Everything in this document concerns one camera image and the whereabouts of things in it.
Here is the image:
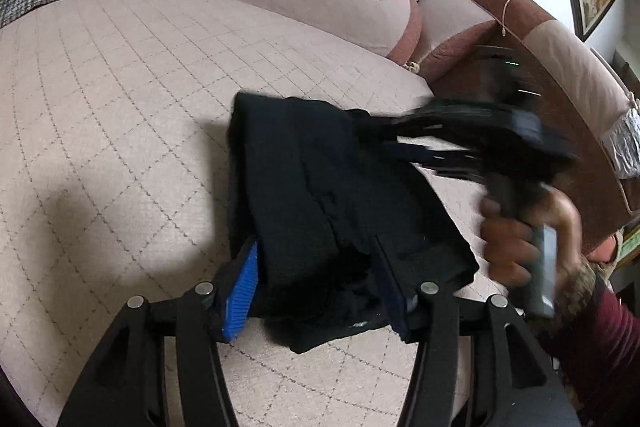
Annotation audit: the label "person's right hand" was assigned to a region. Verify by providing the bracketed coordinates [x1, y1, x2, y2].
[480, 187, 585, 292]

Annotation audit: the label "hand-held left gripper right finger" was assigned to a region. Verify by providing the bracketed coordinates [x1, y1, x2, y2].
[372, 234, 583, 427]

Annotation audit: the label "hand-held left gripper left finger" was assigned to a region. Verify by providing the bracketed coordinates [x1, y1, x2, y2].
[56, 234, 261, 427]

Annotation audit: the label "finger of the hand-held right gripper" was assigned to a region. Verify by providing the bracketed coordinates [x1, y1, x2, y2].
[392, 99, 516, 140]
[412, 141, 501, 182]

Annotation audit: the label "black pants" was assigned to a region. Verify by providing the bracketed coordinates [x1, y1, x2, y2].
[226, 91, 482, 356]

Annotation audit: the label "light grey cloth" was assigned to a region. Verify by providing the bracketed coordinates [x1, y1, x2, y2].
[599, 97, 640, 182]

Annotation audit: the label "beige cord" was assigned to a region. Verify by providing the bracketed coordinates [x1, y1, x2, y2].
[497, 0, 530, 38]

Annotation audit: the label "pink sofa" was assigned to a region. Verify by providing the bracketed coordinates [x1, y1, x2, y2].
[0, 0, 640, 427]

